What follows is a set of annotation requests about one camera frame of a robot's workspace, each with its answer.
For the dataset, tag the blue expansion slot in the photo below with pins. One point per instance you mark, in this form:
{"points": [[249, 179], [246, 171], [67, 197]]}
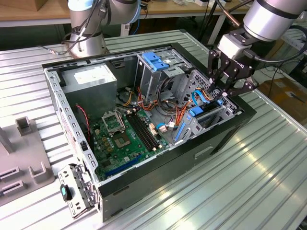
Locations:
{"points": [[124, 165]]}

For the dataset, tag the white plug connector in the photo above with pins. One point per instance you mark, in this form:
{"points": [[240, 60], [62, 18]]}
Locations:
{"points": [[163, 129]]}

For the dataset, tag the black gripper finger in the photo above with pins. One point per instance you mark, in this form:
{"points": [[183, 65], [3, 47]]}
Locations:
{"points": [[251, 85], [213, 64]]}

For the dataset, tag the grey metal disk bay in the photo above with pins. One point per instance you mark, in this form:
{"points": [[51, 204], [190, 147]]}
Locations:
{"points": [[192, 130]]}

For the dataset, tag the green motherboard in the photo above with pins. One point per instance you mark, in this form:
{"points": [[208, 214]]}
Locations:
{"points": [[124, 153]]}

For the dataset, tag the long wooden desk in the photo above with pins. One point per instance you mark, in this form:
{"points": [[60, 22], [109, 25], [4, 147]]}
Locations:
{"points": [[168, 9]]}

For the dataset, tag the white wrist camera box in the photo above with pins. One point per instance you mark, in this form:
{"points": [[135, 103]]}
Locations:
{"points": [[232, 45]]}

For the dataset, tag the black latch teal button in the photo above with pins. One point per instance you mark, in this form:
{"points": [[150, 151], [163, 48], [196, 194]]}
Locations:
{"points": [[63, 191]]}

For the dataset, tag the black open PC case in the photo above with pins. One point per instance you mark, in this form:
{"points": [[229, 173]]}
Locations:
{"points": [[156, 182]]}

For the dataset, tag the grey parts rack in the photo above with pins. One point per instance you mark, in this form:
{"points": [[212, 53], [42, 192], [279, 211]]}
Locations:
{"points": [[26, 153]]}

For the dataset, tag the metal slat side table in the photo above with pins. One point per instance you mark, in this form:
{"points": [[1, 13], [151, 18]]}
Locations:
{"points": [[299, 40]]}

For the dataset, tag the hard disk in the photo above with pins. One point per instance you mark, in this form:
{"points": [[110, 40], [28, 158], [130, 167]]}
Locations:
{"points": [[197, 111]]}

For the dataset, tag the metal locking lever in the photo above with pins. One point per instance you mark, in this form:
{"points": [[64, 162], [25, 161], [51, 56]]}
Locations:
{"points": [[121, 119]]}

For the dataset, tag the blue plastic drive latch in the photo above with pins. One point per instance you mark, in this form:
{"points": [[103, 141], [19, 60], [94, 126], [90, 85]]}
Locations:
{"points": [[153, 61]]}

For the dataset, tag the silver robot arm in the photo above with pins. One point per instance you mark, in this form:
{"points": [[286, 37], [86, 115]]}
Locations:
{"points": [[84, 40]]}

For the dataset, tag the metal slot retainer bracket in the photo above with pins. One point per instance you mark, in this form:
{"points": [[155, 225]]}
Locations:
{"points": [[79, 210]]}

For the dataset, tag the CPU socket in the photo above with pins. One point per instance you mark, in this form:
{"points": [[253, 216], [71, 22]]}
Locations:
{"points": [[122, 141]]}

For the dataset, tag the grey power supply unit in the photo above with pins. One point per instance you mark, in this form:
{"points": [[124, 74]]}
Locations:
{"points": [[91, 95]]}

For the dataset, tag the black RAM slot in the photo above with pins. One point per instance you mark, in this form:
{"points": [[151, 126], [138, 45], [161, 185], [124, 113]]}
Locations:
{"points": [[142, 131], [145, 130], [148, 128]]}

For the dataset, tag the grey optical drive cage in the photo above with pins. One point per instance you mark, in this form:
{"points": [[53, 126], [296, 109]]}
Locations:
{"points": [[148, 81]]}

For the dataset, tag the brown cardboard box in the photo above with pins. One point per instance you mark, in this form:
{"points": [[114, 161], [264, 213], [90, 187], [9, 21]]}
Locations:
{"points": [[283, 95]]}

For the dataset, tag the black camera bracket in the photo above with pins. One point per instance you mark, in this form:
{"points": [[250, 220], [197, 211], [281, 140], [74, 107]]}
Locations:
{"points": [[239, 36]]}

